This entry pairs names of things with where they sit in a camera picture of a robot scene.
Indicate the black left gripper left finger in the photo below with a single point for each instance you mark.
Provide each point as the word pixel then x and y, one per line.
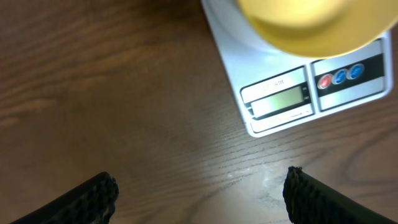
pixel 91 202

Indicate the white digital kitchen scale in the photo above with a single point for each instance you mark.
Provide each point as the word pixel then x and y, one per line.
pixel 275 90

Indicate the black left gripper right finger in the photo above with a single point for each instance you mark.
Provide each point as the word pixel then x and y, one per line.
pixel 309 201

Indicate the pale yellow plastic bowl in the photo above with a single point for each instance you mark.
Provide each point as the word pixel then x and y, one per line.
pixel 319 28

